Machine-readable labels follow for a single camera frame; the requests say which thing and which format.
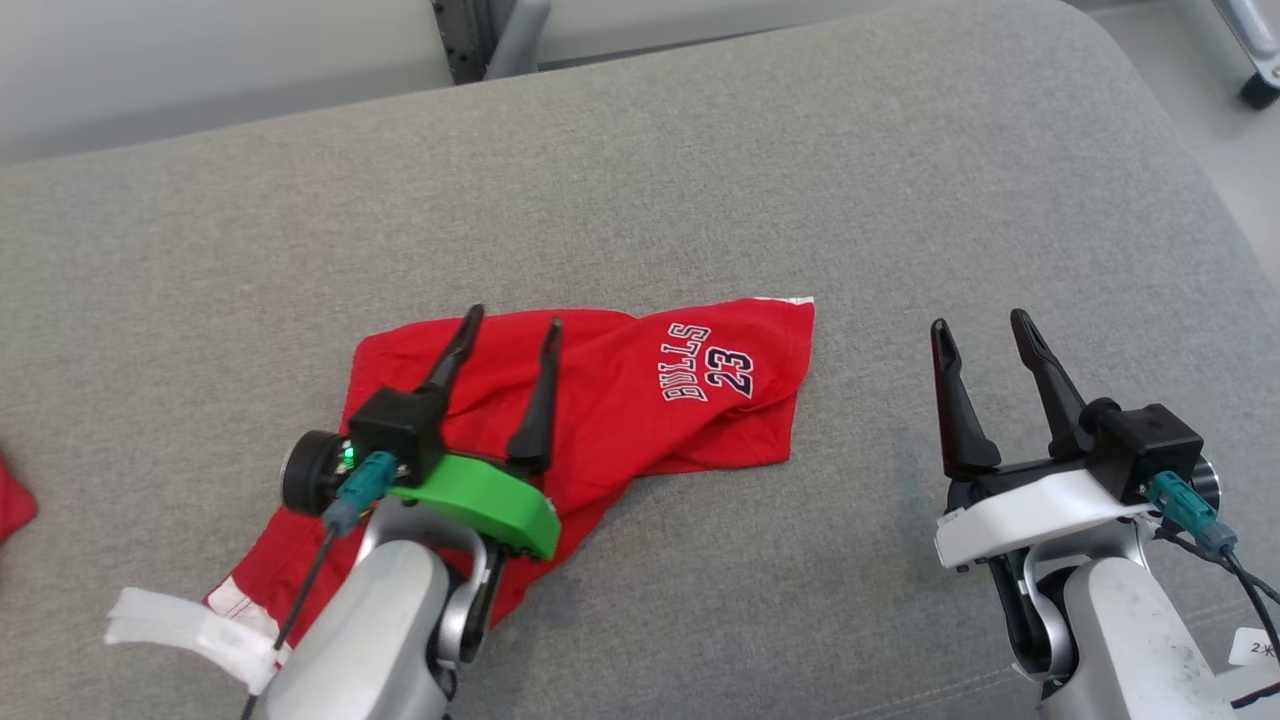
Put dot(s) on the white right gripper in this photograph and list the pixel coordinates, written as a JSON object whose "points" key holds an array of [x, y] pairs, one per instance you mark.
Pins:
{"points": [[1030, 510]]}

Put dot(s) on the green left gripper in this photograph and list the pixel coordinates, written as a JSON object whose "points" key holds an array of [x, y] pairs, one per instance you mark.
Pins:
{"points": [[480, 495]]}

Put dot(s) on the stack of red garments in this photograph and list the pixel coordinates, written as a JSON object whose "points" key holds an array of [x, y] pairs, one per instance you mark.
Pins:
{"points": [[640, 400]]}

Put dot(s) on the red shirt white trim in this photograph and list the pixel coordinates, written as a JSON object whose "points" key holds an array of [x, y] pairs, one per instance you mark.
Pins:
{"points": [[12, 500]]}

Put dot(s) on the white paper label tag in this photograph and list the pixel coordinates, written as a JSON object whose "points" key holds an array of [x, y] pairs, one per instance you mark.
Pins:
{"points": [[1255, 647]]}

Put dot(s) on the white tape strip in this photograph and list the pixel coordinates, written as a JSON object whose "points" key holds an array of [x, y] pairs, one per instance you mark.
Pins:
{"points": [[180, 620]]}

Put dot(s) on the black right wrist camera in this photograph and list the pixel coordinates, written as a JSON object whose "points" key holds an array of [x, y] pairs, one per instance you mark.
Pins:
{"points": [[1150, 445]]}

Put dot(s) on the grey metal frame post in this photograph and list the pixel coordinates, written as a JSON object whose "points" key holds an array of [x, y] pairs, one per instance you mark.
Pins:
{"points": [[515, 40]]}

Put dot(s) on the grey metal frame strut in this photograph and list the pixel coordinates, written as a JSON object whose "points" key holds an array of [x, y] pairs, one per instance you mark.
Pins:
{"points": [[1250, 40]]}

